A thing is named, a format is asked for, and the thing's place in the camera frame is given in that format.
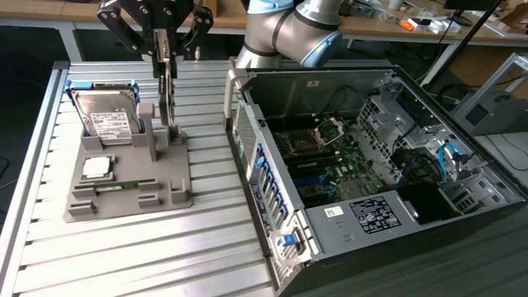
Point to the silver CPU chip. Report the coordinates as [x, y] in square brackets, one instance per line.
[97, 167]

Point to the aluminium profile frame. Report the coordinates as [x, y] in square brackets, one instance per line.
[511, 62]

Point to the metal disk bay cage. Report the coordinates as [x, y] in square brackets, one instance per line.
[379, 123]

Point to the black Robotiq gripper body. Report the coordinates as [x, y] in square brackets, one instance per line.
[161, 12]

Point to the black fan shroud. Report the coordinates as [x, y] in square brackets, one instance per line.
[425, 204]

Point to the black slanted pole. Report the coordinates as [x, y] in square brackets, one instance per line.
[471, 31]

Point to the blue case latch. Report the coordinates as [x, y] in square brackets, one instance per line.
[287, 240]

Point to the grey computer tower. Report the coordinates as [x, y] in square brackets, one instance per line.
[495, 114]

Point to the long wooden desk grey legs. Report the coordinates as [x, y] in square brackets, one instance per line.
[42, 12]

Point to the CPU socket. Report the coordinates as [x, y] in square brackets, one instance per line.
[303, 143]

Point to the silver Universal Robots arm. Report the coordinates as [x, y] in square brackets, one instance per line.
[265, 31]

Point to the white flat device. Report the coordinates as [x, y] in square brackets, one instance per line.
[438, 29]

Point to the expansion card with bracket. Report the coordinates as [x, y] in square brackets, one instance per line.
[166, 99]

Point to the small orange box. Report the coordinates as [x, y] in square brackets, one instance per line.
[410, 24]

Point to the grey case stop bracket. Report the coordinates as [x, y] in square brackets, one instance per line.
[229, 92]

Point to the green RAM stick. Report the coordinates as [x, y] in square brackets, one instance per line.
[119, 185]

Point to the metal computer part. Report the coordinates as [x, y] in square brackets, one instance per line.
[363, 10]

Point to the hard disk drive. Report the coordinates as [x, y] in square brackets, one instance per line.
[107, 111]

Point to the blue expansion slot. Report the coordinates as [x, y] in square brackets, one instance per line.
[319, 179]

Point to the black monitor with stand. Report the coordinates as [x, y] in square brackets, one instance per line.
[461, 20]

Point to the metal socket cover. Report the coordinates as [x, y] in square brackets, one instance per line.
[330, 130]

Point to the grey parts rack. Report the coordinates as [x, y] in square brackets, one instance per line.
[137, 173]

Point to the green motherboard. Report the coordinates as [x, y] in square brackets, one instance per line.
[351, 173]

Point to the grey power supply unit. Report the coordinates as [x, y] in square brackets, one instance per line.
[330, 229]

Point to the brown cardboard box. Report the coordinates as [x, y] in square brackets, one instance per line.
[515, 18]

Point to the cluttered wooden desk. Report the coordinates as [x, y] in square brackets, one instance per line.
[371, 28]

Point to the black open PC case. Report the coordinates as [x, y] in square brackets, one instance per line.
[413, 247]

